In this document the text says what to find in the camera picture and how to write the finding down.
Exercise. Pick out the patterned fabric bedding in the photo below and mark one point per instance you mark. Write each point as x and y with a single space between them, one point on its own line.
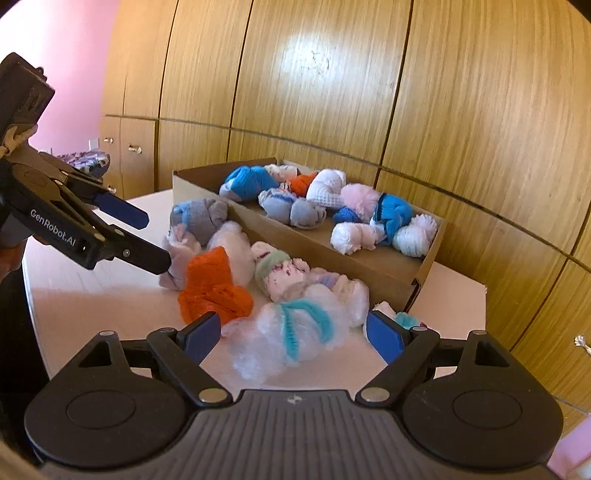
94 162

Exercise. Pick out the floral white sock bundle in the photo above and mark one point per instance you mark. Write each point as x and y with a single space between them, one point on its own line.
278 275

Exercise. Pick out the white knotted sock bundle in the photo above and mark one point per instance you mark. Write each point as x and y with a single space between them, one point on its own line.
348 238

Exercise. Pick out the translucent pink sock bundle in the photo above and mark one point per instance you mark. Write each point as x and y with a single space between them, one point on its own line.
237 247

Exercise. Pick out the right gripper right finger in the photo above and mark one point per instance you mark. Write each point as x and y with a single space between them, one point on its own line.
407 355

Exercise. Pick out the white waffle sock bundle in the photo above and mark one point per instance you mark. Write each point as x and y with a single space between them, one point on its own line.
325 189

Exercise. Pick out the orange sock bundle in box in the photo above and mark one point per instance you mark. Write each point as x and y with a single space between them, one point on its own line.
299 184

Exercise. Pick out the white pompom sock bundle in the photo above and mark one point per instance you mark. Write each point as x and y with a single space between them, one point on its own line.
415 239

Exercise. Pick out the orange knit sock bundle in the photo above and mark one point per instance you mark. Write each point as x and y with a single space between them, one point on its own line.
209 288

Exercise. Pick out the white fluffy teal-band bundle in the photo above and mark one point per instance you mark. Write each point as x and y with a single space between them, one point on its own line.
311 320

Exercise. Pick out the white sock bundle far left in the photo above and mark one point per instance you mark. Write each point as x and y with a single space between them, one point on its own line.
282 173

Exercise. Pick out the wooden wardrobe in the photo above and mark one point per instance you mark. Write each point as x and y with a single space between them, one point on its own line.
478 111

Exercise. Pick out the grey knit sock bundle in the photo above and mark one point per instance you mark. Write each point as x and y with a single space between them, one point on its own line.
288 209

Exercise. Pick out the pale pink sock bundle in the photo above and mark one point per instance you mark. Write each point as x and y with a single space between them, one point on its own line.
182 248

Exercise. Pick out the grey sock blue tie bundle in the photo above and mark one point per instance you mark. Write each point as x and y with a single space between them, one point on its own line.
201 217

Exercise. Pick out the wall power outlet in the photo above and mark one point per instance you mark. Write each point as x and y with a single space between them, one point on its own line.
93 144

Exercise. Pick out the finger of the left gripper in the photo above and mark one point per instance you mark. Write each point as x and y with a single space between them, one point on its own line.
137 252
121 210

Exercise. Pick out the pink fluffy sock bundle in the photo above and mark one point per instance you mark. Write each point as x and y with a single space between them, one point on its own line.
362 199

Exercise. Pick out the small blue sock bundle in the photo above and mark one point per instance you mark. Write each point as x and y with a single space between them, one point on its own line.
346 215

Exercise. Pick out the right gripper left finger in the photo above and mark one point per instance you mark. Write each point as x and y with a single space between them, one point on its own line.
179 354

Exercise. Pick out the blue and white sock bundle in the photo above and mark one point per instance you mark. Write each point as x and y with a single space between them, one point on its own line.
246 182

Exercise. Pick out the cardboard box tray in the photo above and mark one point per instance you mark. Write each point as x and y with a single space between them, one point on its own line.
390 275

